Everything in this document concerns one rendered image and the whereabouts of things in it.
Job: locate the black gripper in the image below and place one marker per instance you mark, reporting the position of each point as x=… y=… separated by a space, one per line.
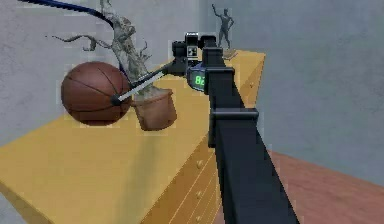
x=179 y=59

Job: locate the brown basketball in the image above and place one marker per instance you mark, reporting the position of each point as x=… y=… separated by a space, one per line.
x=95 y=93

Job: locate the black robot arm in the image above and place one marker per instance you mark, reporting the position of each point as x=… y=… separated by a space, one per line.
x=240 y=153

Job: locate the yellow wooden chest of drawers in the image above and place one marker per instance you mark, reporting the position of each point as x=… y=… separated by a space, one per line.
x=110 y=166

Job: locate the bare tree in brown pot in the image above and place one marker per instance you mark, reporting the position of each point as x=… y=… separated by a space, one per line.
x=146 y=96

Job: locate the black digital alarm clock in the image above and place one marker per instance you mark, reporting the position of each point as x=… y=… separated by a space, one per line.
x=197 y=78

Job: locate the grey human figure statue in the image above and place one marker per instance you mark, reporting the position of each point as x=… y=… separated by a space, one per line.
x=225 y=26

